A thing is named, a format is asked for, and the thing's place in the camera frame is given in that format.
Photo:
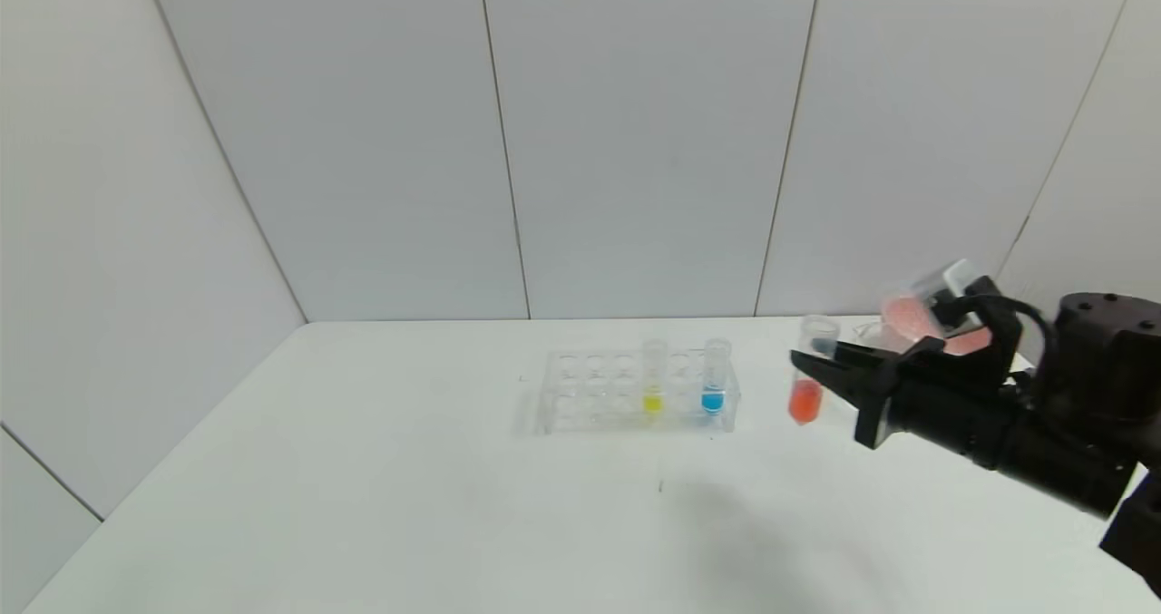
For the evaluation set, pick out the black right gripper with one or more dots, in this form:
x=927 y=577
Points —
x=882 y=398

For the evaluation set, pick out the test tube with red pigment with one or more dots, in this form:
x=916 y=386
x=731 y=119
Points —
x=805 y=401

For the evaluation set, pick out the test tube with blue pigment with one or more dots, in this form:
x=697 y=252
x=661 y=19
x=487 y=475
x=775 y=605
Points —
x=714 y=401

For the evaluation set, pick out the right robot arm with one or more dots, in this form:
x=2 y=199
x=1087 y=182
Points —
x=1097 y=396

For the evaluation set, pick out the test tube with yellow pigment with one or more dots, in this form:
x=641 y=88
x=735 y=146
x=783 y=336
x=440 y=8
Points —
x=653 y=401

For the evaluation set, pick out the clear plastic test tube rack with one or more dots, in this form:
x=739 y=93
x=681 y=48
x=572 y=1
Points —
x=594 y=383

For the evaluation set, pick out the clear glass beaker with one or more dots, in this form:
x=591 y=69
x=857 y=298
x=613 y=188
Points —
x=871 y=333

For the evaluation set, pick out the pink bowl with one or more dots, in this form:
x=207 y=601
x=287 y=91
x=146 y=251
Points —
x=907 y=315

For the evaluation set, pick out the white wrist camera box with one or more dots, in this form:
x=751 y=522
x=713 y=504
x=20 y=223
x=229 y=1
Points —
x=961 y=283

